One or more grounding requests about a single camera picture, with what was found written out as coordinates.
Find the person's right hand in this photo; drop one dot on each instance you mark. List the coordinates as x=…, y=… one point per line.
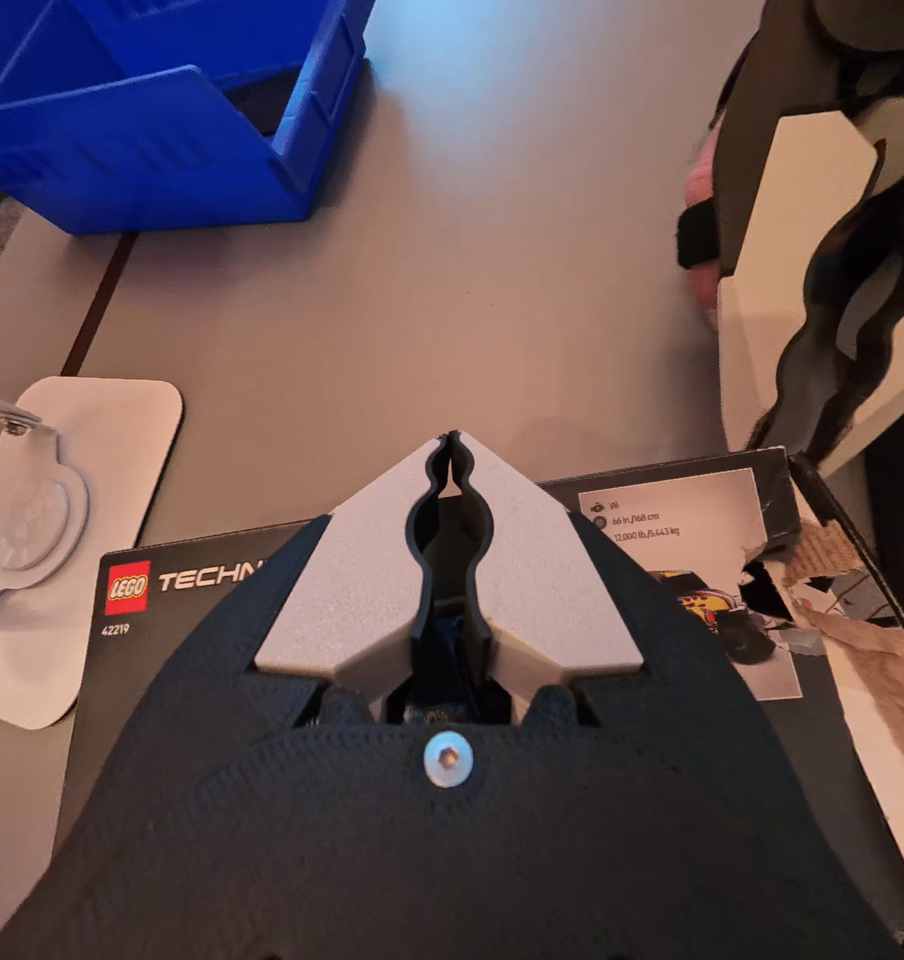
x=699, y=184

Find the dark toy truck box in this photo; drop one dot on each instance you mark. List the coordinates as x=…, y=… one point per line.
x=159, y=675

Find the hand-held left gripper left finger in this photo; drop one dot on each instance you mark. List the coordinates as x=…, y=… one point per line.
x=339, y=600

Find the blue storage bin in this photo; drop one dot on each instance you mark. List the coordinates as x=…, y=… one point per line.
x=122, y=150

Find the grey desk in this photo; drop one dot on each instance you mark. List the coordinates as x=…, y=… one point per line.
x=497, y=225

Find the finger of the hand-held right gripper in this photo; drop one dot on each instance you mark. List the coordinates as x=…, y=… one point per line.
x=767, y=300
x=902, y=390

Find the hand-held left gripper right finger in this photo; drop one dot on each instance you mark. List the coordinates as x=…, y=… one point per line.
x=564, y=600

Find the white sign stand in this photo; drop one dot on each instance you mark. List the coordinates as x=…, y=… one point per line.
x=84, y=450

